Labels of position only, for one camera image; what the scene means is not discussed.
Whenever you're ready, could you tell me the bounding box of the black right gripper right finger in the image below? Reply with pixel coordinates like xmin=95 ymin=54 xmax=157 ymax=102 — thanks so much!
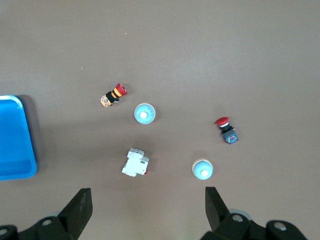
xmin=199 ymin=186 xmax=267 ymax=240

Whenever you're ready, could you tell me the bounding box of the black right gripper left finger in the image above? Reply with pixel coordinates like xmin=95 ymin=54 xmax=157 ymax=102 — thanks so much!
xmin=32 ymin=187 xmax=93 ymax=240

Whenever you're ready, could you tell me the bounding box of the blue bell with beige button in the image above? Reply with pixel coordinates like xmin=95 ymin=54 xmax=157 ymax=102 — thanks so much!
xmin=191 ymin=158 xmax=214 ymax=181
xmin=133 ymin=102 xmax=157 ymax=125

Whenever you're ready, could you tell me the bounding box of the white circuit breaker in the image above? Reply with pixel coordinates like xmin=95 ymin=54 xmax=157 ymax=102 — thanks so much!
xmin=121 ymin=147 xmax=150 ymax=178

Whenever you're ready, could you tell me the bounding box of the red mushroom button black body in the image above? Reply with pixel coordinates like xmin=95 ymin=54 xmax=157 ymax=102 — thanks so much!
xmin=214 ymin=116 xmax=239 ymax=146

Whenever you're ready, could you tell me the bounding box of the blue plastic tray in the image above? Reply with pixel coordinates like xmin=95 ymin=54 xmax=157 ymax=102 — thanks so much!
xmin=0 ymin=94 xmax=38 ymax=181

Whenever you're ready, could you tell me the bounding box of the red emergency stop yellow collar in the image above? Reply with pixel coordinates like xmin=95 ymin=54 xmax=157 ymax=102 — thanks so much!
xmin=99 ymin=83 xmax=128 ymax=108

